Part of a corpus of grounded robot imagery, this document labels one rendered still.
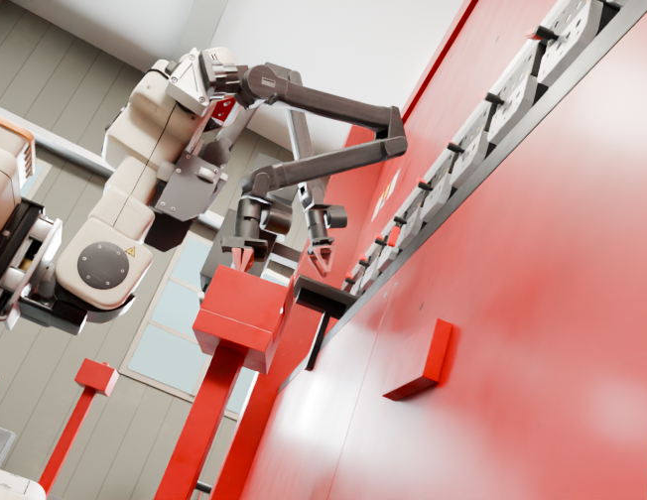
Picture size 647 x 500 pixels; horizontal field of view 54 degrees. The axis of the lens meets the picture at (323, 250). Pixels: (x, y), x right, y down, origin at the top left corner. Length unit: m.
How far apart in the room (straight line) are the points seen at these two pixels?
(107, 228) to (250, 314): 0.36
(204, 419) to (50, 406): 3.75
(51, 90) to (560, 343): 5.46
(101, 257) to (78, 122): 4.28
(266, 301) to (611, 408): 0.99
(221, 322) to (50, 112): 4.49
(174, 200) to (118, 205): 0.12
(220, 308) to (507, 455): 0.91
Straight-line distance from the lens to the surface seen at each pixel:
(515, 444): 0.50
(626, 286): 0.44
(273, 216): 1.45
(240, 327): 1.31
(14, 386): 5.07
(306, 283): 1.79
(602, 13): 1.16
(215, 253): 2.91
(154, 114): 1.56
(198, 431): 1.34
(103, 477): 5.07
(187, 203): 1.45
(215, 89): 1.46
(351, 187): 3.00
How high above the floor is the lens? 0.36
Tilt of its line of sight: 24 degrees up
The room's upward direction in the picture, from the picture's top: 20 degrees clockwise
